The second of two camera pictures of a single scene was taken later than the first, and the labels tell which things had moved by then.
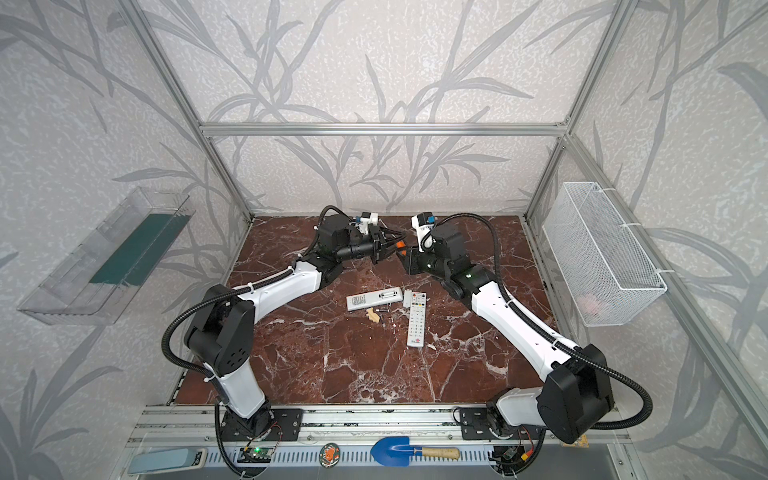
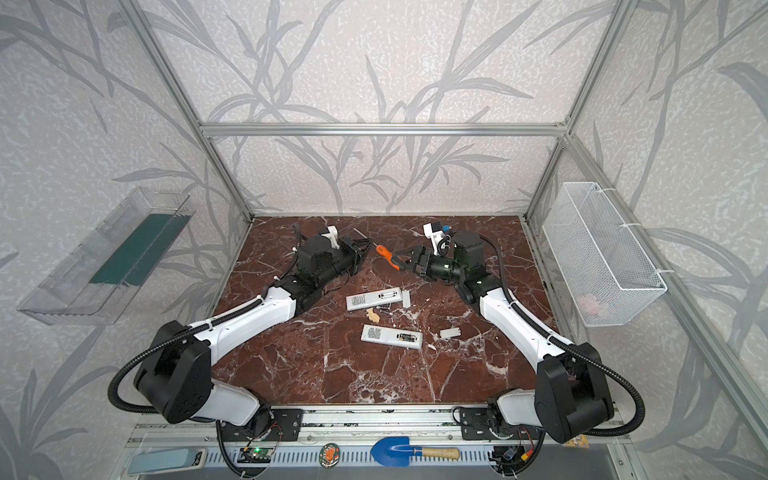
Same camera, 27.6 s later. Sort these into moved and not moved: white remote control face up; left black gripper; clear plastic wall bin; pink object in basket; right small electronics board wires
Moved: white remote control face up; left black gripper
Not moved: clear plastic wall bin; pink object in basket; right small electronics board wires
